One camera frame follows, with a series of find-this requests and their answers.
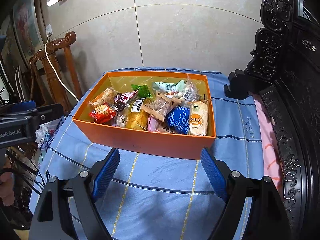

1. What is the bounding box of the red round biscuit packet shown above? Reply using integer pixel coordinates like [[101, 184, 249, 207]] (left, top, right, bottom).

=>
[[89, 104, 116, 124]]

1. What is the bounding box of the white round bun packet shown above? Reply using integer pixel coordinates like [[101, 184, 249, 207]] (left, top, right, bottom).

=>
[[89, 87, 117, 108]]

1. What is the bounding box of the strawberry white ball bag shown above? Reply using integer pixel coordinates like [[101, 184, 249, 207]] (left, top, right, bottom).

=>
[[115, 104, 130, 128]]

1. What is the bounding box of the snickers chocolate bar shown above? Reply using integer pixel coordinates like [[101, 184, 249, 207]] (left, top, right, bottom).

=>
[[114, 90, 138, 114]]

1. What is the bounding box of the yellow cake packet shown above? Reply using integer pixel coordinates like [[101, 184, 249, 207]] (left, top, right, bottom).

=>
[[126, 98, 152, 131]]

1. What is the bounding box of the orange rice cracker packet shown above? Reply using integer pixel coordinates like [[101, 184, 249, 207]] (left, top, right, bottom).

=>
[[189, 101, 208, 136]]

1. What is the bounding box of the green candy packet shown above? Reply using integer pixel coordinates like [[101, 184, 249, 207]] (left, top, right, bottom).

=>
[[131, 84, 152, 98]]

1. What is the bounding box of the blue snack bag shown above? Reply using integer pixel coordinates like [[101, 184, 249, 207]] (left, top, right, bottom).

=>
[[165, 107, 190, 134]]

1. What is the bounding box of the pink sesame cracker bag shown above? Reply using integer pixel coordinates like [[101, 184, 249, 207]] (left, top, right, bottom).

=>
[[148, 116, 175, 133]]

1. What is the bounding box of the peanut kraft bag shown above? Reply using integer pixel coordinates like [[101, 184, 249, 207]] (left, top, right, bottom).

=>
[[141, 93, 182, 122]]

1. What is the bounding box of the white ball snack bag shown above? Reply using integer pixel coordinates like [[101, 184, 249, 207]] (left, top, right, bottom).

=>
[[176, 78, 200, 103]]

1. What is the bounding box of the green pea snack bag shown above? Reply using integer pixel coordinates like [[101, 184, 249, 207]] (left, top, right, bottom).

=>
[[152, 80, 185, 93]]

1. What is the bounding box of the person left hand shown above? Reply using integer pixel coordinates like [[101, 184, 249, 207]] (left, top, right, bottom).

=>
[[0, 172, 15, 206]]

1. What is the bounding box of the white plastic bag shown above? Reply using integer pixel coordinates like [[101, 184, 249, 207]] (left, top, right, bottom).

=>
[[35, 119, 61, 143]]

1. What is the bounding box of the pink cloth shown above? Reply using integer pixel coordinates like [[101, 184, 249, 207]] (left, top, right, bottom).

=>
[[253, 94, 283, 195]]

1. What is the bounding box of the carved wooden chair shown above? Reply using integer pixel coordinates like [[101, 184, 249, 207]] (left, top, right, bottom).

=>
[[29, 31, 82, 113]]

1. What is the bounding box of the orange cardboard box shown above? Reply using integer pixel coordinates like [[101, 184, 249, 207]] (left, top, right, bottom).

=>
[[72, 69, 216, 160]]

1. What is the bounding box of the black carved wooden furniture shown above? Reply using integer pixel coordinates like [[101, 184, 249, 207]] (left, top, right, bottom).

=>
[[224, 0, 319, 239]]

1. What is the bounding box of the black cable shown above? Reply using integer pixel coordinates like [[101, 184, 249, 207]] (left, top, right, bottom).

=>
[[4, 115, 66, 196]]

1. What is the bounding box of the white power cable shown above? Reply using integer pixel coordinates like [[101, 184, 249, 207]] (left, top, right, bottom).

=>
[[44, 33, 80, 103]]

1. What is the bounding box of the wall socket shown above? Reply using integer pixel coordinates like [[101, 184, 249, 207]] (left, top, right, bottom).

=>
[[45, 24, 53, 36]]

